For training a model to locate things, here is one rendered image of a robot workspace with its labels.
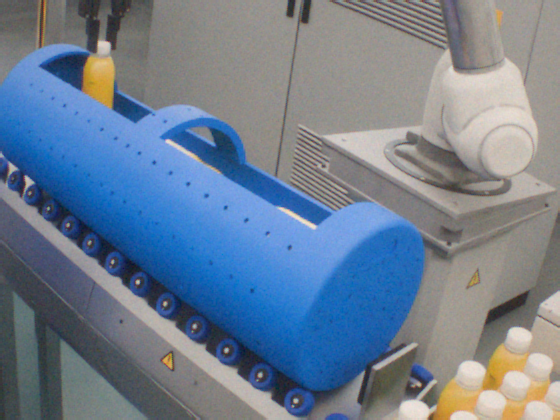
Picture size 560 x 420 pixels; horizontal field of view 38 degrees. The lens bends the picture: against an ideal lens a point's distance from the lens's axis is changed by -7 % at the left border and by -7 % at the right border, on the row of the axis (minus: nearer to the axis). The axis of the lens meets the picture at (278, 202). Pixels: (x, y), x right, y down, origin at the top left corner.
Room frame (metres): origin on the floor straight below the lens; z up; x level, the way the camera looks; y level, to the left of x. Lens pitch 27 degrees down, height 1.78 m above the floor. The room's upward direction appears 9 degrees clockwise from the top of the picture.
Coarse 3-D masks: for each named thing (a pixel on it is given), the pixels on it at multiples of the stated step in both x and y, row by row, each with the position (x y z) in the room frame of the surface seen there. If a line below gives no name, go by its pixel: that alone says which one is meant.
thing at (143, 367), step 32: (0, 224) 1.51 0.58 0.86; (0, 256) 1.57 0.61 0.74; (32, 256) 1.42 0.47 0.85; (64, 256) 1.36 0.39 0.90; (32, 288) 1.47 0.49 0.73; (64, 288) 1.33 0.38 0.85; (96, 288) 1.28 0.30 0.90; (128, 288) 1.26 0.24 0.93; (160, 288) 1.28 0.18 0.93; (64, 320) 1.39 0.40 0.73; (96, 320) 1.25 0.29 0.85; (128, 320) 1.21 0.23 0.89; (96, 352) 1.32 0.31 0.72; (128, 352) 1.19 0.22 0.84; (160, 352) 1.15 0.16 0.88; (128, 384) 1.25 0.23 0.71; (160, 384) 1.13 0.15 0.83; (192, 384) 1.09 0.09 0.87; (288, 384) 1.06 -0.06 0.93; (352, 384) 1.08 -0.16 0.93; (160, 416) 1.20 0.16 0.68; (192, 416) 1.08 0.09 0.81; (224, 416) 1.03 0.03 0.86; (256, 416) 1.01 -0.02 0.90; (320, 416) 0.99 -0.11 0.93; (352, 416) 1.00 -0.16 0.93
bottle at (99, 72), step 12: (96, 60) 1.58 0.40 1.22; (108, 60) 1.59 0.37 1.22; (84, 72) 1.58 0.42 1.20; (96, 72) 1.57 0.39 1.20; (108, 72) 1.58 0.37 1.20; (84, 84) 1.58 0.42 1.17; (96, 84) 1.57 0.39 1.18; (108, 84) 1.58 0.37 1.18; (96, 96) 1.57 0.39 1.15; (108, 96) 1.58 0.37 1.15
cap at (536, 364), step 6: (534, 354) 1.00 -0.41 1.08; (540, 354) 1.00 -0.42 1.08; (528, 360) 0.99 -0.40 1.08; (534, 360) 0.99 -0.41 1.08; (540, 360) 0.99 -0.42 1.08; (546, 360) 0.99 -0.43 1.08; (528, 366) 0.98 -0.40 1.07; (534, 366) 0.97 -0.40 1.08; (540, 366) 0.97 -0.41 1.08; (546, 366) 0.98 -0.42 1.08; (552, 366) 0.98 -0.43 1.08; (534, 372) 0.97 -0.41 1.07; (540, 372) 0.97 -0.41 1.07; (546, 372) 0.97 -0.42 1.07
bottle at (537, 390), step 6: (522, 372) 0.99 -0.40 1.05; (528, 372) 0.98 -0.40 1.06; (534, 378) 0.97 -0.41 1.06; (540, 378) 0.97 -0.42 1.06; (546, 378) 0.97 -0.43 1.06; (534, 384) 0.97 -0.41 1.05; (540, 384) 0.97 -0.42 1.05; (546, 384) 0.97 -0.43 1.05; (528, 390) 0.96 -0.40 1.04; (534, 390) 0.96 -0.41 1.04; (540, 390) 0.96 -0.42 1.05; (546, 390) 0.97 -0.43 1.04; (528, 396) 0.96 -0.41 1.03; (534, 396) 0.96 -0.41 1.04; (540, 396) 0.96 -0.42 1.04
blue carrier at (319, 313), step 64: (64, 64) 1.64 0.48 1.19; (0, 128) 1.49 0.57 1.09; (64, 128) 1.36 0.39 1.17; (128, 128) 1.30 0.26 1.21; (64, 192) 1.33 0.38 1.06; (128, 192) 1.21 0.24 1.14; (192, 192) 1.15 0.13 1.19; (256, 192) 1.39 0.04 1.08; (128, 256) 1.23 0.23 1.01; (192, 256) 1.09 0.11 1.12; (256, 256) 1.03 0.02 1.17; (320, 256) 1.00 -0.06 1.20; (384, 256) 1.06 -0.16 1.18; (256, 320) 0.99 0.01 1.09; (320, 320) 0.97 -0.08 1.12; (384, 320) 1.09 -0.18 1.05; (320, 384) 1.00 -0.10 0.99
